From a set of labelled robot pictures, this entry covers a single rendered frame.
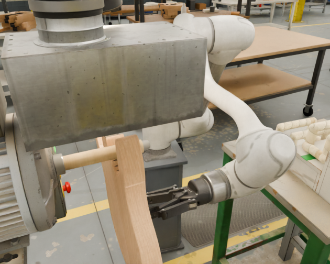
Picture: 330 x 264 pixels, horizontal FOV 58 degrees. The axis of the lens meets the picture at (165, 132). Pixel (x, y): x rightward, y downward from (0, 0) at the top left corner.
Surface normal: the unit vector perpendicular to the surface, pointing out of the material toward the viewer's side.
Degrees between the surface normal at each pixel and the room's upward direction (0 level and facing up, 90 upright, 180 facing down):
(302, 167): 90
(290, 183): 0
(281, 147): 44
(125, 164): 73
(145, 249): 56
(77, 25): 90
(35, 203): 81
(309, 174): 90
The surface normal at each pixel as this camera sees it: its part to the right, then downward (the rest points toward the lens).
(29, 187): 0.36, 0.13
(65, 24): 0.14, 0.49
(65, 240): 0.00, -0.87
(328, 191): -0.94, 0.17
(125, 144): 0.31, -0.15
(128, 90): 0.39, 0.45
